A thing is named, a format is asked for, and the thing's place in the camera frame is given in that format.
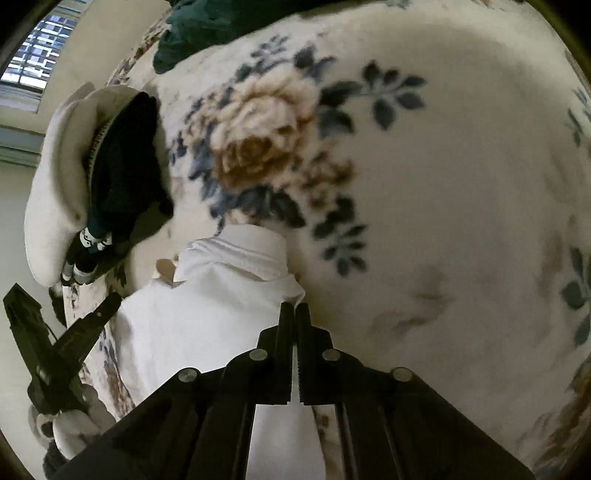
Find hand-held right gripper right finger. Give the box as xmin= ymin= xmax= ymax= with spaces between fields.
xmin=294 ymin=302 xmax=537 ymax=480

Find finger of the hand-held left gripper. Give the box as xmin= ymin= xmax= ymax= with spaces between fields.
xmin=3 ymin=283 xmax=60 ymax=372
xmin=54 ymin=292 xmax=123 ymax=371

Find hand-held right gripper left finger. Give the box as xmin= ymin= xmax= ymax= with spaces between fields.
xmin=55 ymin=302 xmax=293 ymax=480

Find white shirt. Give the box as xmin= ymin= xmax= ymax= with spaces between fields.
xmin=113 ymin=224 xmax=325 ymax=480

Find person's left hand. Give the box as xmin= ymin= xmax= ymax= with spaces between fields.
xmin=27 ymin=390 xmax=117 ymax=462

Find black white striped socks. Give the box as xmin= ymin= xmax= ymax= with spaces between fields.
xmin=60 ymin=224 xmax=116 ymax=287

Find white pillow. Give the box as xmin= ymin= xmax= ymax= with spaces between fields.
xmin=23 ymin=83 xmax=158 ymax=288

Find black garment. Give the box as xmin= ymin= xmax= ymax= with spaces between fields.
xmin=84 ymin=91 xmax=175 ymax=261

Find floral fleece blanket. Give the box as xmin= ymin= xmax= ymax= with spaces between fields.
xmin=62 ymin=0 xmax=591 ymax=480

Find window with blinds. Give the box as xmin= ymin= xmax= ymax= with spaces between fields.
xmin=0 ymin=14 xmax=75 ymax=112

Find dark green cloth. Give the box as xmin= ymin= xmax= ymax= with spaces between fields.
xmin=152 ymin=0 xmax=326 ymax=75

